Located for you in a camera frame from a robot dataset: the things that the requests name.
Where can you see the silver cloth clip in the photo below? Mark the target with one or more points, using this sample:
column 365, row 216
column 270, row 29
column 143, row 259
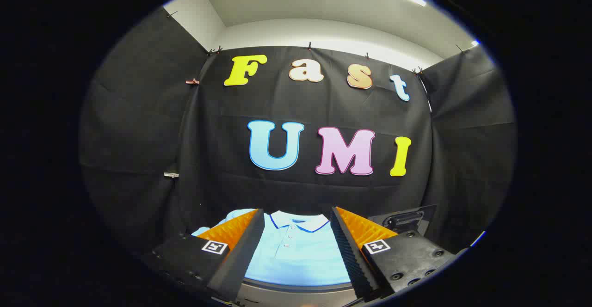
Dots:
column 171, row 174

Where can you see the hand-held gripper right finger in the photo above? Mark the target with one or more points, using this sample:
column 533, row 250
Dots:
column 354, row 260

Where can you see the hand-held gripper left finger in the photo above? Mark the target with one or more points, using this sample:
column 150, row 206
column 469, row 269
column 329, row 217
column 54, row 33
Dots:
column 240, row 260

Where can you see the dark washing machine lid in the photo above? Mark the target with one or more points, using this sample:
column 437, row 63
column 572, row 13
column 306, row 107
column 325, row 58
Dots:
column 407, row 217

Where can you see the light blue polo shirt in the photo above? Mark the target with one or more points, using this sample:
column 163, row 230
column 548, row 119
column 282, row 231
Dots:
column 296, row 260

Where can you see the row of small black clips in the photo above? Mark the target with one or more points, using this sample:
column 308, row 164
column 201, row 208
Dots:
column 309, row 46

